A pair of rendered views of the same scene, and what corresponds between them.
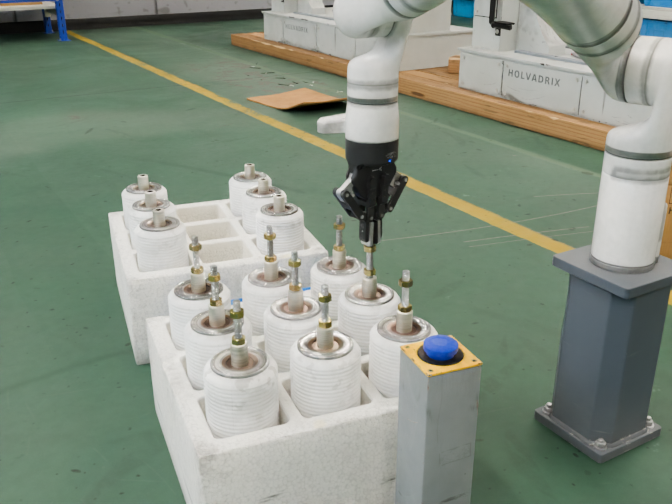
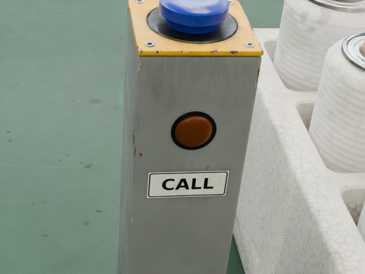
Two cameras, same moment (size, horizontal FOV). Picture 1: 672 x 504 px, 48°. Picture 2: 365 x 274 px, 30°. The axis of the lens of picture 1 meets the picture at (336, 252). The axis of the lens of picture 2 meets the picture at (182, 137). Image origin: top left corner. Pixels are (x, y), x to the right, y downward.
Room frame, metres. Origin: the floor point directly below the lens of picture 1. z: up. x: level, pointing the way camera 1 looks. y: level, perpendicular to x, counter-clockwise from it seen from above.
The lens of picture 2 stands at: (0.83, -0.48, 0.49)
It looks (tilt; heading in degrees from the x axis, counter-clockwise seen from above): 35 degrees down; 101
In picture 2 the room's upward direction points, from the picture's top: 6 degrees clockwise
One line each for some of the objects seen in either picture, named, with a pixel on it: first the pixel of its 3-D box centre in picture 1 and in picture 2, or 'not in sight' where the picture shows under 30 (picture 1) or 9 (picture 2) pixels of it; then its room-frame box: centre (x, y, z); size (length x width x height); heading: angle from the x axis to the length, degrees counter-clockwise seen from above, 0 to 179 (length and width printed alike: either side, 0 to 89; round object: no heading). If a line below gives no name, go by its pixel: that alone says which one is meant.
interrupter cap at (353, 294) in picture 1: (369, 294); not in sight; (1.05, -0.05, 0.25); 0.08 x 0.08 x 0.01
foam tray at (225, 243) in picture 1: (213, 269); not in sight; (1.51, 0.26, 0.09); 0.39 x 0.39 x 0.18; 20
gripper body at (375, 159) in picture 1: (371, 164); not in sight; (1.05, -0.05, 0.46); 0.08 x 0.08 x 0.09
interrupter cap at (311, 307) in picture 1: (295, 308); not in sight; (1.00, 0.06, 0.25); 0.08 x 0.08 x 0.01
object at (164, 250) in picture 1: (164, 268); not in sight; (1.36, 0.33, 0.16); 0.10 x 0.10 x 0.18
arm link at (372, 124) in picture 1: (363, 112); not in sight; (1.06, -0.04, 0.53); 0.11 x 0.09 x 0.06; 39
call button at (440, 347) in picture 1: (440, 349); (193, 13); (0.76, -0.12, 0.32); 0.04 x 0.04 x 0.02
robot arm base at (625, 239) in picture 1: (629, 208); not in sight; (1.06, -0.43, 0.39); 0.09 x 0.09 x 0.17; 31
